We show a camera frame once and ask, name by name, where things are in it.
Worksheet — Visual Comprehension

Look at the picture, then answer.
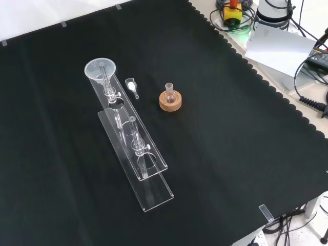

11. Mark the translucent plastic funnel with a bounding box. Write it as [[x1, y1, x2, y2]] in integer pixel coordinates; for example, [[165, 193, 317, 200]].
[[84, 58, 122, 129]]

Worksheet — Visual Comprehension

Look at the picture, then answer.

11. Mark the glass weighing funnel white powder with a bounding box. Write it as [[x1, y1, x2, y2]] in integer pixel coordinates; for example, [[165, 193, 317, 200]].
[[125, 78, 140, 100]]

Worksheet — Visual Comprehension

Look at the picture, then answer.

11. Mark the clear acrylic funnel stand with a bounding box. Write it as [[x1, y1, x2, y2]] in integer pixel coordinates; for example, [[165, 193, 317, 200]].
[[86, 60, 175, 213]]

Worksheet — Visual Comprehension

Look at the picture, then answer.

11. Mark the small round-bottom glass flask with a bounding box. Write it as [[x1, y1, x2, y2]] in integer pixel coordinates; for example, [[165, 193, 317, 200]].
[[163, 82, 177, 104]]

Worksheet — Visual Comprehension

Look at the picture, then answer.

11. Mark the black bench cloth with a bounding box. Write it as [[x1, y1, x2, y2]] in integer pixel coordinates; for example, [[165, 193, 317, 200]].
[[0, 0, 328, 246]]

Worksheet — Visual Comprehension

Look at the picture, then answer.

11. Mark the yellow stop button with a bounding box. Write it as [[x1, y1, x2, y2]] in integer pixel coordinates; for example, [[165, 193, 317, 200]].
[[222, 0, 243, 27]]

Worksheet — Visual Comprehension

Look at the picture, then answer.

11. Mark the clear tape strip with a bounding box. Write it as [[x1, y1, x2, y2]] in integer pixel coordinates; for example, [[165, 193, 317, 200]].
[[258, 203, 275, 222]]

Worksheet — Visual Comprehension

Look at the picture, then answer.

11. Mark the pale board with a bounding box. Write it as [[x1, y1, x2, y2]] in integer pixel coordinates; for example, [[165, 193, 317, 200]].
[[244, 22, 318, 77]]

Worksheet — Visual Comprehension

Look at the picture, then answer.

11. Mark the white power strip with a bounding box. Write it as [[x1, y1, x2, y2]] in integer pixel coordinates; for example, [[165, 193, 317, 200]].
[[245, 230, 268, 246]]

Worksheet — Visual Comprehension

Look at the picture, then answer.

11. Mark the black power adapter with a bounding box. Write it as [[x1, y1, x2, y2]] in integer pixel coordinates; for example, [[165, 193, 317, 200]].
[[305, 47, 328, 69]]

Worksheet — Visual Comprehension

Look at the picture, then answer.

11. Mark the grey bench leg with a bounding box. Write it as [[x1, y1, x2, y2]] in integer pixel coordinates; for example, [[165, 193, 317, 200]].
[[305, 194, 321, 219]]

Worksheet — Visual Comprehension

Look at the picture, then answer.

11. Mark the black tripod leg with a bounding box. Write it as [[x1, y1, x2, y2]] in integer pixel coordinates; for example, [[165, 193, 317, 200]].
[[313, 25, 328, 49], [319, 196, 328, 243]]

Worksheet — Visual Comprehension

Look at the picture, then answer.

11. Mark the cork ring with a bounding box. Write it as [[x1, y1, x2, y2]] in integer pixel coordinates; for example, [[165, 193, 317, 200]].
[[159, 91, 183, 113]]

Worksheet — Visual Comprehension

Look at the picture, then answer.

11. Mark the black cable ribbed plug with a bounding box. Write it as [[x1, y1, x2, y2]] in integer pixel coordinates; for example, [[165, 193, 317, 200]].
[[294, 56, 328, 118]]

